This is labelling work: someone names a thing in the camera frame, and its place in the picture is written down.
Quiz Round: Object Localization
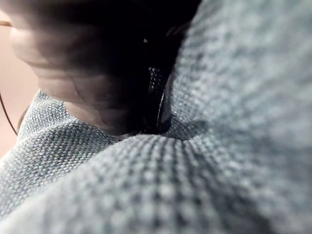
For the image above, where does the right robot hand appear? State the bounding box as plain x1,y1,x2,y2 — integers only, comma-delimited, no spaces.
0,0,201,136

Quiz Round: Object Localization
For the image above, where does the blue fabric cushion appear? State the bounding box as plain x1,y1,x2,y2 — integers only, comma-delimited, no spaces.
0,0,312,234

